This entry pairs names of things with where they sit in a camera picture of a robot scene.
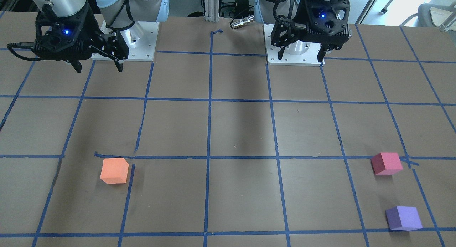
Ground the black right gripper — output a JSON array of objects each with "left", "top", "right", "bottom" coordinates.
[{"left": 35, "top": 4, "right": 128, "bottom": 73}]

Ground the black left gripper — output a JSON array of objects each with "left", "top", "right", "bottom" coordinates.
[{"left": 271, "top": 0, "right": 352, "bottom": 62}]

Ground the orange foam cube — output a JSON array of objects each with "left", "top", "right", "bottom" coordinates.
[{"left": 100, "top": 158, "right": 129, "bottom": 184}]

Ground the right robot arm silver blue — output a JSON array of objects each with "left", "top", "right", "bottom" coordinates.
[{"left": 20, "top": 0, "right": 169, "bottom": 73}]

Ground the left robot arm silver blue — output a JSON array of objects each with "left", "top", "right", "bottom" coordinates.
[{"left": 254, "top": 0, "right": 352, "bottom": 66}]

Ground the silver cylindrical connector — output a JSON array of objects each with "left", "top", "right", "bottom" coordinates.
[{"left": 230, "top": 15, "right": 255, "bottom": 29}]

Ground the black power adapter box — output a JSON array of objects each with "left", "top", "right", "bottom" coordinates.
[{"left": 226, "top": 0, "right": 253, "bottom": 19}]

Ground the red foam cube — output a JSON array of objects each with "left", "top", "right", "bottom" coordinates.
[{"left": 370, "top": 152, "right": 403, "bottom": 175}]

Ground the grey office chair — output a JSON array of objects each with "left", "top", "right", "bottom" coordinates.
[{"left": 400, "top": 0, "right": 455, "bottom": 28}]

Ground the purple foam cube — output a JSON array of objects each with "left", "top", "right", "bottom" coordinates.
[{"left": 385, "top": 206, "right": 423, "bottom": 231}]

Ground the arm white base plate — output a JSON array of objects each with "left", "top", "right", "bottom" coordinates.
[
  {"left": 117, "top": 21, "right": 160, "bottom": 61},
  {"left": 263, "top": 24, "right": 325, "bottom": 66}
]

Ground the aluminium frame post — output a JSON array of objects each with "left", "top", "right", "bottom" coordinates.
[{"left": 203, "top": 0, "right": 220, "bottom": 23}]

